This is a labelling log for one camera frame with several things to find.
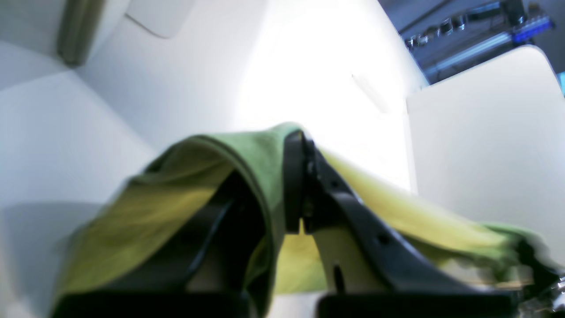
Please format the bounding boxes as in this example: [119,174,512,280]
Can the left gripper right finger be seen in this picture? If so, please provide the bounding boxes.
[282,131,477,294]

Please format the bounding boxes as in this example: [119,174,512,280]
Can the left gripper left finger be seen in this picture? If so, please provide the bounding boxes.
[102,177,265,294]

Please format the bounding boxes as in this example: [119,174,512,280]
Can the green t-shirt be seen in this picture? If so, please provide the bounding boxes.
[51,124,558,318]

